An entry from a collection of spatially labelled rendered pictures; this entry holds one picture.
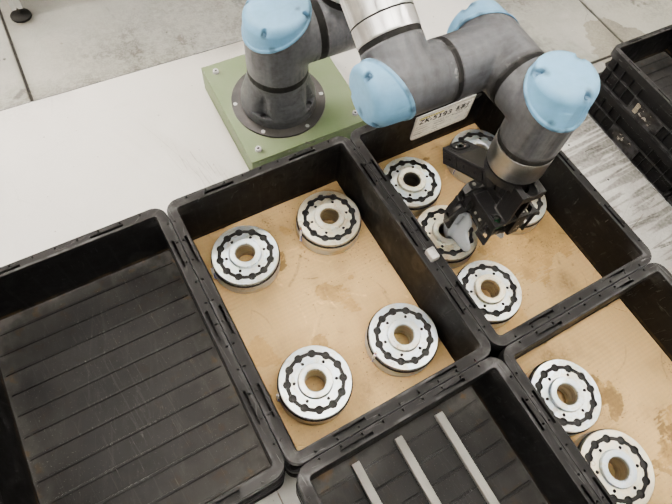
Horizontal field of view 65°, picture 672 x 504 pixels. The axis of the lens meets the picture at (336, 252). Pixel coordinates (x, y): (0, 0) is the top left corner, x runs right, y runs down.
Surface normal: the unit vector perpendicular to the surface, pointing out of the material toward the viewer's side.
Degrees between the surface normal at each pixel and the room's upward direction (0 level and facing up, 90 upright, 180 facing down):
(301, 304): 0
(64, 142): 0
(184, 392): 0
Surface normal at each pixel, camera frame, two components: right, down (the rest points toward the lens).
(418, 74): 0.31, 0.10
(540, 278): 0.08, -0.46
